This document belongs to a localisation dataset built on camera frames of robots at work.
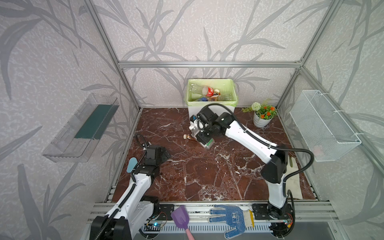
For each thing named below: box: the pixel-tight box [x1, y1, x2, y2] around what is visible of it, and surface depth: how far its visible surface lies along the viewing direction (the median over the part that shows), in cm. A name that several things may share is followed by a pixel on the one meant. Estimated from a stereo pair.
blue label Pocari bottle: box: [196, 97, 209, 102], surface depth 93 cm
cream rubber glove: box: [286, 155, 303, 200], surface depth 82 cm
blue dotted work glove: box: [207, 204, 255, 240], surface depth 73 cm
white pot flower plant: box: [241, 102, 277, 128], surface depth 103 cm
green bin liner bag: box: [185, 79, 239, 107], surface depth 97 cm
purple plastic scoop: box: [170, 205, 195, 240], surface depth 73 cm
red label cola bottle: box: [189, 83, 220, 97], surface depth 95 cm
